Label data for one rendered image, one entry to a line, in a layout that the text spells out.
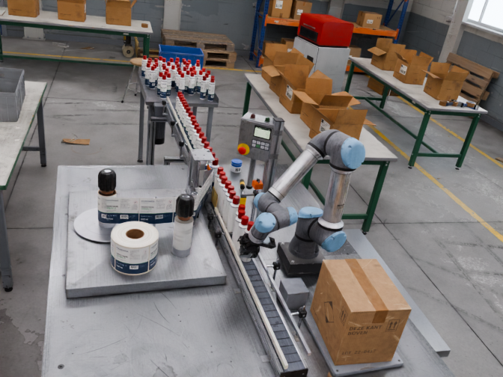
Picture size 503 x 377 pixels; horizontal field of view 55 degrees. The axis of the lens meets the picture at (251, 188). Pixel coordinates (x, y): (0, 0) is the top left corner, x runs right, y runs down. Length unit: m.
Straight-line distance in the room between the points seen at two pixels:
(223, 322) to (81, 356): 0.55
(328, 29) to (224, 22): 2.88
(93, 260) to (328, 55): 5.98
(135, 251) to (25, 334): 1.30
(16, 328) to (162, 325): 1.42
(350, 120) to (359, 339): 2.26
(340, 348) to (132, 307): 0.84
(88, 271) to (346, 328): 1.08
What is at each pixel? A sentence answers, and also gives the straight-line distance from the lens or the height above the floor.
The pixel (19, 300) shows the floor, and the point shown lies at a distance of 3.44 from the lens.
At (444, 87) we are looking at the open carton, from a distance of 6.20.
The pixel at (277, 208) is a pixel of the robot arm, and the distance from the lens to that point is 2.02.
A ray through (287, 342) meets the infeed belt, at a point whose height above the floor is 0.88.
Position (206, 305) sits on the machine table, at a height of 0.83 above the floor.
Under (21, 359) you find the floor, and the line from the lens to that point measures 3.09.
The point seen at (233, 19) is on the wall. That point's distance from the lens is 9.86.
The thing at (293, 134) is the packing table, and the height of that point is 0.78.
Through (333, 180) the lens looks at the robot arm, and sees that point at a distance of 2.09.
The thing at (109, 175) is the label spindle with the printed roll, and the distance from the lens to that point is 2.29.
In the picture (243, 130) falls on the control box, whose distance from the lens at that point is 2.26.
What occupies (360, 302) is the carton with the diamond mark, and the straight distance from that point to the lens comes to 1.83.
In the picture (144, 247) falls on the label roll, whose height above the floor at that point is 1.02.
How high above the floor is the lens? 2.24
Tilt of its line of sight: 28 degrees down
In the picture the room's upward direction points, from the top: 9 degrees clockwise
